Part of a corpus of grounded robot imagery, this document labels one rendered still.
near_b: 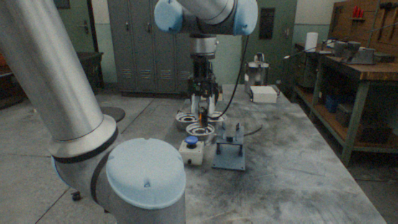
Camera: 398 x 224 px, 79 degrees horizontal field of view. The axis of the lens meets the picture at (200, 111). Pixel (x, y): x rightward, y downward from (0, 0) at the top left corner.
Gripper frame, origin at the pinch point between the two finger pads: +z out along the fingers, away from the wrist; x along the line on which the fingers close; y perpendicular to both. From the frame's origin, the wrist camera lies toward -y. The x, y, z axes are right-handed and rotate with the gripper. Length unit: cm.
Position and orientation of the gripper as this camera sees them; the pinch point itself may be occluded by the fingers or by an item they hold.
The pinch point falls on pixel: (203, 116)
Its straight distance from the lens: 77.3
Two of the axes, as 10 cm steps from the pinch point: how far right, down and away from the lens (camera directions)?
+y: -1.7, 3.6, -9.2
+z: 0.0, 9.3, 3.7
